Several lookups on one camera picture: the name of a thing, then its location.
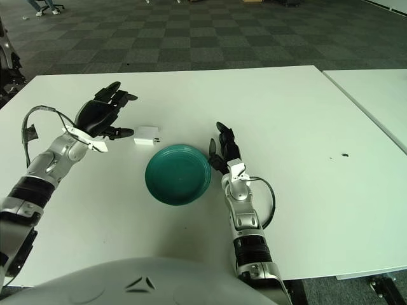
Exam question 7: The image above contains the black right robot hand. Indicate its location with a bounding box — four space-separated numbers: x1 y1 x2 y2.
208 121 244 175

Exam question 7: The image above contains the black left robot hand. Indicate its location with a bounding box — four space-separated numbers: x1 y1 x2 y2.
73 81 139 140

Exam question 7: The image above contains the white charger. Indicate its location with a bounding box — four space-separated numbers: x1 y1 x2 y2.
133 126 162 147

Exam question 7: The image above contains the green plate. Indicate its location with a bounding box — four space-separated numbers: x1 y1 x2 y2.
145 144 212 207

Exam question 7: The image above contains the seated person in jeans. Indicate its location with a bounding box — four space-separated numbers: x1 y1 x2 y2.
27 0 61 17

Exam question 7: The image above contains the grey robot torso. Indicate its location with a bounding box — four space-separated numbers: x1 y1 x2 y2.
0 256 280 305

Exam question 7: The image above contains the black table foot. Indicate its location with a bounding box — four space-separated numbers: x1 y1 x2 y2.
368 274 407 305

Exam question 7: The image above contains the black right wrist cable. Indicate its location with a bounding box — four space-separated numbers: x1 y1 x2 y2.
246 176 277 229

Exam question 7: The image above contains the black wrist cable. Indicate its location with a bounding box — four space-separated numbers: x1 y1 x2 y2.
21 105 80 169
246 176 277 229

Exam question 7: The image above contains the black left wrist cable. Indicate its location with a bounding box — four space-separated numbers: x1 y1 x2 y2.
21 105 80 169

